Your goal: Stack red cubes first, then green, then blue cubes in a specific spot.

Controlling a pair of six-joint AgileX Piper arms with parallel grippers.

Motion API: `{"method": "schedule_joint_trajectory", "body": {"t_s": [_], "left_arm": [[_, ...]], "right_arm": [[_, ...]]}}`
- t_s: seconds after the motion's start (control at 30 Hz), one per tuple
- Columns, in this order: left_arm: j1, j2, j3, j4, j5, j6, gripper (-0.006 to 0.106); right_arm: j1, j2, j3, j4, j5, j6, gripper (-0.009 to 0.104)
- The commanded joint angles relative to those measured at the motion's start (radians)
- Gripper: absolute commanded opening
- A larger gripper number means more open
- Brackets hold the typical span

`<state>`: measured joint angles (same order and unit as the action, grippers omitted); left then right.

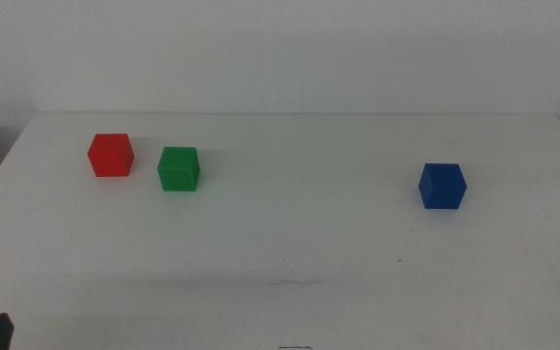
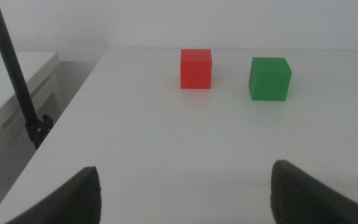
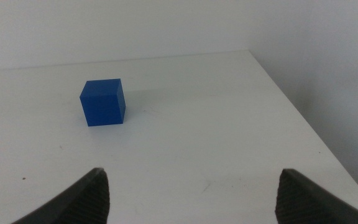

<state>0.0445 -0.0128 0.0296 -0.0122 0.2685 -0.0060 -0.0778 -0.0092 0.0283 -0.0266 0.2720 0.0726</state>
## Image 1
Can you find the red cube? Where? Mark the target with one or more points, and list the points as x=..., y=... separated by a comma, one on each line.
x=110, y=158

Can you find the green cube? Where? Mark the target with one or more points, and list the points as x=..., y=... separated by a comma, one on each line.
x=178, y=172

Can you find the blue cube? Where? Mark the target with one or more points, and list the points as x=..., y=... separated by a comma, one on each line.
x=443, y=189

